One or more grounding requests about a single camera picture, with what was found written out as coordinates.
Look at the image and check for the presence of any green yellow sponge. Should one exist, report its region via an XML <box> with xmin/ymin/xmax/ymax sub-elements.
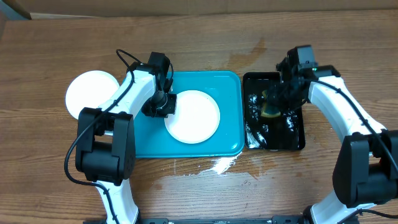
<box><xmin>261</xmin><ymin>90</ymin><xmax>280</xmax><ymax>118</ymax></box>

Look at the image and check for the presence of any white plate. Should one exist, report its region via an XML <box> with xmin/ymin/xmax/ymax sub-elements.
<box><xmin>164</xmin><ymin>90</ymin><xmax>221</xmax><ymax>144</ymax></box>
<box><xmin>65</xmin><ymin>70</ymin><xmax>119</xmax><ymax>119</ymax></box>

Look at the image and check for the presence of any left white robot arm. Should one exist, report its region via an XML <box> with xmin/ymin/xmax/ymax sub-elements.
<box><xmin>64</xmin><ymin>58</ymin><xmax>177</xmax><ymax>223</ymax></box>

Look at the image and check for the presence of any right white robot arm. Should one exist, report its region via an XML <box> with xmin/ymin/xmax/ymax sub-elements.
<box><xmin>266</xmin><ymin>58</ymin><xmax>397</xmax><ymax>223</ymax></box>

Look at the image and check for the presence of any teal plastic tray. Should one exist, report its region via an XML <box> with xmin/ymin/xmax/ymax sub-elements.
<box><xmin>134</xmin><ymin>71</ymin><xmax>244</xmax><ymax>159</ymax></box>

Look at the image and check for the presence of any black water tray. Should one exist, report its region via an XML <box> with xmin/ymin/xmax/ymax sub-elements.
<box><xmin>243</xmin><ymin>72</ymin><xmax>305</xmax><ymax>151</ymax></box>

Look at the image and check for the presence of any cardboard backdrop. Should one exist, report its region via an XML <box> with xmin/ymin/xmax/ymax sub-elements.
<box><xmin>5</xmin><ymin>0</ymin><xmax>397</xmax><ymax>17</ymax></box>

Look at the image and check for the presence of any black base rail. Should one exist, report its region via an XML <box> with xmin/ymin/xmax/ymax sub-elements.
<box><xmin>83</xmin><ymin>214</ymin><xmax>360</xmax><ymax>224</ymax></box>

